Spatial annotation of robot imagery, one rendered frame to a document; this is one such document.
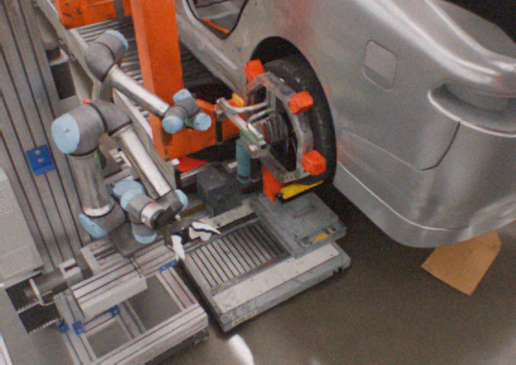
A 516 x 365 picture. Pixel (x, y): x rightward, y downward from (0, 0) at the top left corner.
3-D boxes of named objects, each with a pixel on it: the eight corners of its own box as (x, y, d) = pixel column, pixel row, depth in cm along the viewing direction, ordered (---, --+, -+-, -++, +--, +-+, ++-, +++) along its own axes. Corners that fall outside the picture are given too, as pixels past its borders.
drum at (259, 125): (288, 145, 269) (289, 123, 260) (252, 159, 260) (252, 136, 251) (274, 131, 278) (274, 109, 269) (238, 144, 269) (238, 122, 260)
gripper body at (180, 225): (193, 242, 169) (168, 225, 175) (193, 222, 164) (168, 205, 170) (176, 254, 164) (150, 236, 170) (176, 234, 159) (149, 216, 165)
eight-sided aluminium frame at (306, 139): (309, 197, 269) (317, 108, 233) (299, 202, 266) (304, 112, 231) (253, 141, 304) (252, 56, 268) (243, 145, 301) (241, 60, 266)
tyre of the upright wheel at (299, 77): (322, 26, 251) (273, 80, 312) (281, 39, 242) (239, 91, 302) (382, 152, 246) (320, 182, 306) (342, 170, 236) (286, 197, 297)
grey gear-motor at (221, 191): (269, 204, 336) (270, 161, 313) (210, 229, 320) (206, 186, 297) (254, 187, 348) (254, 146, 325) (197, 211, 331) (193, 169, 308)
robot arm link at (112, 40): (76, 134, 249) (87, 38, 212) (92, 115, 260) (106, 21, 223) (99, 144, 249) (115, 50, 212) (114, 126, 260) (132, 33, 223)
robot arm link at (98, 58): (78, 50, 203) (183, 124, 212) (92, 37, 211) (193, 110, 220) (69, 70, 211) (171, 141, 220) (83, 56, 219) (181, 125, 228)
